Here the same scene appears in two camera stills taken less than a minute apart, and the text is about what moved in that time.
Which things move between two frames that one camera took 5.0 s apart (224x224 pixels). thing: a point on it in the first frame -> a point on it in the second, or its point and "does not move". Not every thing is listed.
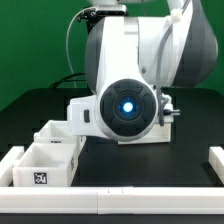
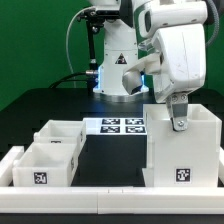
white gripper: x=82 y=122 -> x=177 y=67
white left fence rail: x=6 y=165 does not move
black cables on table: x=67 y=80 does not move
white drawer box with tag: x=46 y=165 does not move
